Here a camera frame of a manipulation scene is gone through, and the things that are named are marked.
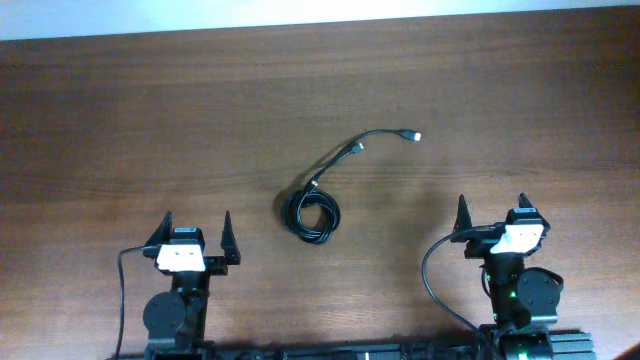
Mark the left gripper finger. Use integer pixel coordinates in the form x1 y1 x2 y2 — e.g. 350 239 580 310
220 211 241 264
144 211 173 247

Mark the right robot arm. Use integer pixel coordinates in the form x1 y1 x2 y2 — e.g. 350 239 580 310
453 194 564 359

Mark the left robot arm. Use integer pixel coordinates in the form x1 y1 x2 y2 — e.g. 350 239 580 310
143 212 241 360

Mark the left camera black cable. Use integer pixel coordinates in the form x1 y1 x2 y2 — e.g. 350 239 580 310
113 244 160 360

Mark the camera black cable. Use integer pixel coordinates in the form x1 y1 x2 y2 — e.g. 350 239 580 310
113 244 160 360
421 225 501 351

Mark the right camera black cable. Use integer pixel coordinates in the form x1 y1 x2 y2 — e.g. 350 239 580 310
421 225 501 351

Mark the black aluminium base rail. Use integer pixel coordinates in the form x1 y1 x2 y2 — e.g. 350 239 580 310
119 331 597 360

